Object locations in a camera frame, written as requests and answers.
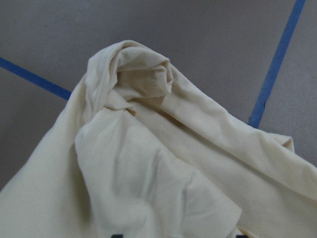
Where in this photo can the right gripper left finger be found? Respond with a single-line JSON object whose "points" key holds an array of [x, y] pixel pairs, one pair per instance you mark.
{"points": [[116, 236]]}

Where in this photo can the cream long-sleeve California shirt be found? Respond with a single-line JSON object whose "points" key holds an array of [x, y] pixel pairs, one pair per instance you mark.
{"points": [[140, 151]]}

